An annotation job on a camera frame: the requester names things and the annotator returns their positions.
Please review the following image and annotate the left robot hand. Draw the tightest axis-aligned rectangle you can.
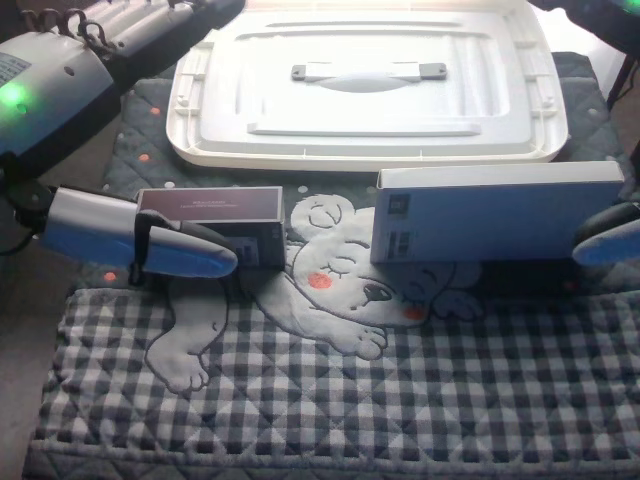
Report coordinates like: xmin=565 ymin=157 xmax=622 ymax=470
xmin=0 ymin=0 xmax=246 ymax=289

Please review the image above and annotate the white rectangular box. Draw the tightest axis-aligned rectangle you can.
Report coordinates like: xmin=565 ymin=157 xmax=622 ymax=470
xmin=370 ymin=160 xmax=626 ymax=265

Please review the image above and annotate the small purple-faced box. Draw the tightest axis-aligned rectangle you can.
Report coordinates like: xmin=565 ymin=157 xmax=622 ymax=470
xmin=135 ymin=186 xmax=288 ymax=270

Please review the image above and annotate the thin black stand leg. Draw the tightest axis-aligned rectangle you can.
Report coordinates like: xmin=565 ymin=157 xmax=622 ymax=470
xmin=606 ymin=48 xmax=640 ymax=109

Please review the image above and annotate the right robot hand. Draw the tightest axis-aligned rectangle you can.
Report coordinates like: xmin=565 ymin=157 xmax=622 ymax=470
xmin=529 ymin=0 xmax=640 ymax=266

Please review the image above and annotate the grey bear print quilt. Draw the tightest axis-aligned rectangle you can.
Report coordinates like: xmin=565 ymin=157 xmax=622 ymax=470
xmin=27 ymin=49 xmax=640 ymax=480

